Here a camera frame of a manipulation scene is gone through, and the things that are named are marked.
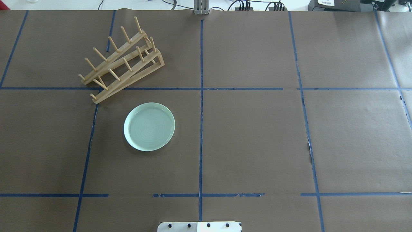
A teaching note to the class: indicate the light green plate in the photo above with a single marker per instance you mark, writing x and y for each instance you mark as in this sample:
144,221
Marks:
149,126

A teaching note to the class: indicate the wooden plate rack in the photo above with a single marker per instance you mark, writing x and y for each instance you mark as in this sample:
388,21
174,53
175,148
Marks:
129,63

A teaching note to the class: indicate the black power strip left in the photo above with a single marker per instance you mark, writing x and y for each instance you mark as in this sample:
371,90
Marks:
244,5

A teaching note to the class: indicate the black power strip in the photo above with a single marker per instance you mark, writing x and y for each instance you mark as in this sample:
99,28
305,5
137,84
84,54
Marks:
276,6
244,5

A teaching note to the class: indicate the black power strip right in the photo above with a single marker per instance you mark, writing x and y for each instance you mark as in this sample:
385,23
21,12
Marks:
276,6

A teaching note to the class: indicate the black control box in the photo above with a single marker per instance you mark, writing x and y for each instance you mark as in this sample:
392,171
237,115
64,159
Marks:
341,5

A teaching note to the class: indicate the aluminium frame post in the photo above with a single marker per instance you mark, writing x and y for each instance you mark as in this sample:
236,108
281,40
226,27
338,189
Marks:
201,7

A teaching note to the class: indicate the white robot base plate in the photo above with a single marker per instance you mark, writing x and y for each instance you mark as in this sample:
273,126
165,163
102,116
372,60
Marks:
201,226

